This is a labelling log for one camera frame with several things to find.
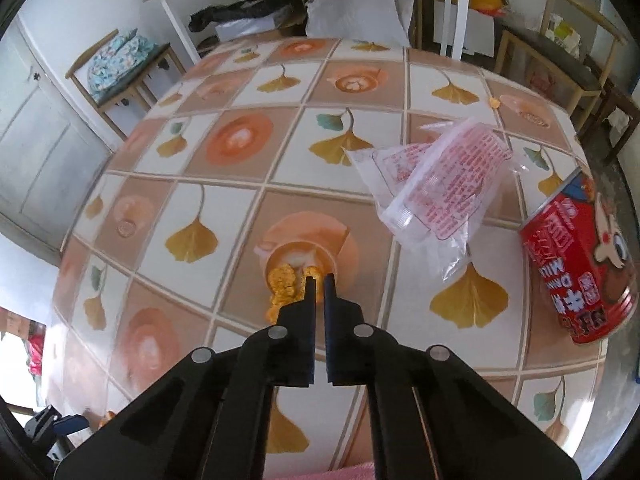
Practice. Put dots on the translucent plastic bag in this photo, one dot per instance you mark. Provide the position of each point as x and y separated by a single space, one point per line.
545 80

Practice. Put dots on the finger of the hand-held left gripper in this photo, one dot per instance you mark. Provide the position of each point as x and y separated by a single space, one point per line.
70 424

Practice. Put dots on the orange peel scraps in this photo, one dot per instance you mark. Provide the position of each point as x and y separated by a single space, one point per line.
280 280

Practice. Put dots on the dark wooden stool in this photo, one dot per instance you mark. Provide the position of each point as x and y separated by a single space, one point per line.
617 105

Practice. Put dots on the floral cushion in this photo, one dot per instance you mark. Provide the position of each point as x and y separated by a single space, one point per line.
120 62

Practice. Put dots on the black cloth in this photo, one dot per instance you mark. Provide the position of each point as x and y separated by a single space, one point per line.
235 12

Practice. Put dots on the white pillow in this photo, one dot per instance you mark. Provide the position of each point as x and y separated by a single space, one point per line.
360 12

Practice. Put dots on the white packets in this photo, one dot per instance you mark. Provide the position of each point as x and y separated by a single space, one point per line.
565 35

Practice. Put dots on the clear red-printed plastic bag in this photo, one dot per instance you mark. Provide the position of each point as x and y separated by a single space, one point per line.
440 190

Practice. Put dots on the red cloth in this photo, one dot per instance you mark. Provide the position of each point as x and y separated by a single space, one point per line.
37 355

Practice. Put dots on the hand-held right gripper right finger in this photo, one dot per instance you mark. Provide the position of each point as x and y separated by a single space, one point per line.
345 340

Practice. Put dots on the wooden chair with black seat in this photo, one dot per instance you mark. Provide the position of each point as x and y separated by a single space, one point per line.
565 62

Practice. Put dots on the white desk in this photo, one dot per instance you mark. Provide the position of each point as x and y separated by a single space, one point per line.
175 15

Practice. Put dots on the red drink can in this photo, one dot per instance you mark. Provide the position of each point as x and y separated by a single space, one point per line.
575 260

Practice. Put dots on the white cabinet door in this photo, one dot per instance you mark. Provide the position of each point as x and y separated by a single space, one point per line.
45 150

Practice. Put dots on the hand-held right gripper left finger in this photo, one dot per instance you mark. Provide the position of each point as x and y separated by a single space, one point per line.
300 340

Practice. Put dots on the orange peel piece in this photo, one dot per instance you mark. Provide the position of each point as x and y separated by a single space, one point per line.
108 418

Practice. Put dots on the small orange peel bit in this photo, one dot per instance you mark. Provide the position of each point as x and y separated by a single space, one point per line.
495 102

